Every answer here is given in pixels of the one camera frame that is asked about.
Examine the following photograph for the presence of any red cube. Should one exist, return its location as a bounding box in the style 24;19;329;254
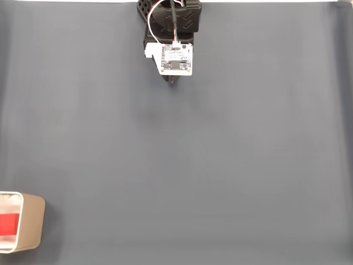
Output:
0;213;21;237

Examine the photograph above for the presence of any beige box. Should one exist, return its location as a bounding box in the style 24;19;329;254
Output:
0;190;46;254

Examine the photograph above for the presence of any dark grey table mat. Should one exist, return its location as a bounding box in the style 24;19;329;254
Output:
0;2;353;265

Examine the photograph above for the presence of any white padding paper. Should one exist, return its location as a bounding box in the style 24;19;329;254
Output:
0;193;23;251

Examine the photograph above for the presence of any white wrist camera board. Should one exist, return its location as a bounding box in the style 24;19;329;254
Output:
143;41;194;77

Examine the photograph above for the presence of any black camera cable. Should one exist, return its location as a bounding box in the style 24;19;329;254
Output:
168;0;180;45

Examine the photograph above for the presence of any red white servo cable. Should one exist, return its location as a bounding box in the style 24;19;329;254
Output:
146;0;166;44

